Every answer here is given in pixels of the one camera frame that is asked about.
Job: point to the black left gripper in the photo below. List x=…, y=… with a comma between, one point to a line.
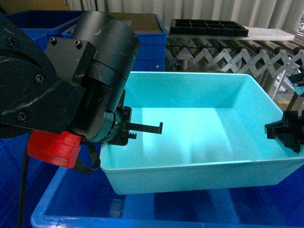
x=124, y=129

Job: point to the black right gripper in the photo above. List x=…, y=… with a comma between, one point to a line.
x=289, y=130

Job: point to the turquoise plastic tray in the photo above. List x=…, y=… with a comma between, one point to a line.
x=213, y=135

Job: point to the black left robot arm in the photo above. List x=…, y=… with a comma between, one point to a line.
x=75, y=85

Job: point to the expandable roller conveyor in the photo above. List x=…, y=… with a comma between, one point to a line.
x=253, y=57

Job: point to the blue stacked crate with cardboard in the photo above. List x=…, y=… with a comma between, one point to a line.
x=145, y=38

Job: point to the large blue plastic bin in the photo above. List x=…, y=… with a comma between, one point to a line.
x=73, y=200

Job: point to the blue crate at left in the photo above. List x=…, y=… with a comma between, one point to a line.
x=39, y=176

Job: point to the white flat board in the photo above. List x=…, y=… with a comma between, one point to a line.
x=266, y=34

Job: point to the black compartment tray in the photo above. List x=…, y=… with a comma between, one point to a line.
x=207, y=28

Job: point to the blue crate behind left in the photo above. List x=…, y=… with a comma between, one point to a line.
x=52, y=23

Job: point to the red printed camera mount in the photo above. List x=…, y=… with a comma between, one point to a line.
x=58, y=149

